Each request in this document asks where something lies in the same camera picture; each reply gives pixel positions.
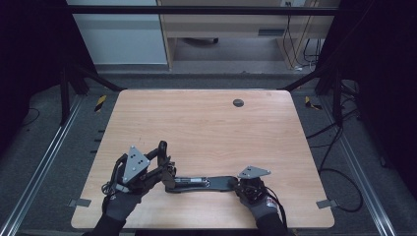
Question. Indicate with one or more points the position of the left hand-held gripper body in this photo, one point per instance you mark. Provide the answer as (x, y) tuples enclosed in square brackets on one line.
[(134, 170)]

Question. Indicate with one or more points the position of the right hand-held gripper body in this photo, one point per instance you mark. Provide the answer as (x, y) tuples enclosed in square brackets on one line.
[(252, 187)]

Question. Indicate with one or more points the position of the black stapler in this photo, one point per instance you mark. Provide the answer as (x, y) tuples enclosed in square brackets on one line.
[(219, 183)]

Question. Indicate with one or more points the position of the person's right hand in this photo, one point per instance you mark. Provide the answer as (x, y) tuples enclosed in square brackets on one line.
[(262, 208)]

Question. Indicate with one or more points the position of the person's left hand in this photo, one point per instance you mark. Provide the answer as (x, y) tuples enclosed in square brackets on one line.
[(123, 205)]

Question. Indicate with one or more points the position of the grey tape piece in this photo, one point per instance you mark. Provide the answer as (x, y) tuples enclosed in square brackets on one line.
[(79, 203), (327, 203)]

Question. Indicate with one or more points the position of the yellow black tape strip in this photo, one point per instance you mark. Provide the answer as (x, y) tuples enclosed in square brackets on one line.
[(100, 103), (309, 103)]

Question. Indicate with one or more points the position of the grey table grommet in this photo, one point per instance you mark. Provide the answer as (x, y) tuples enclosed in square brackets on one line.
[(238, 103)]

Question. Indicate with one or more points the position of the white cabinet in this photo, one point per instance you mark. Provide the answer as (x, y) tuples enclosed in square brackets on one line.
[(121, 39)]

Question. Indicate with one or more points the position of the black curtain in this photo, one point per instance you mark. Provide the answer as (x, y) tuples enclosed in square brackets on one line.
[(29, 49), (383, 82)]

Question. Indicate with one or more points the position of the aluminium floor rail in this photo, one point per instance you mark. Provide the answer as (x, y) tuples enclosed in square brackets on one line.
[(359, 170), (42, 160)]

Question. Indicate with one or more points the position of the black frame strut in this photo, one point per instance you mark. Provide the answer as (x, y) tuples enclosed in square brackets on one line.
[(337, 95), (65, 95)]

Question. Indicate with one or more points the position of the black horizontal frame bar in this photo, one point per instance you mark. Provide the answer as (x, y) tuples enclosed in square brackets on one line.
[(196, 10)]

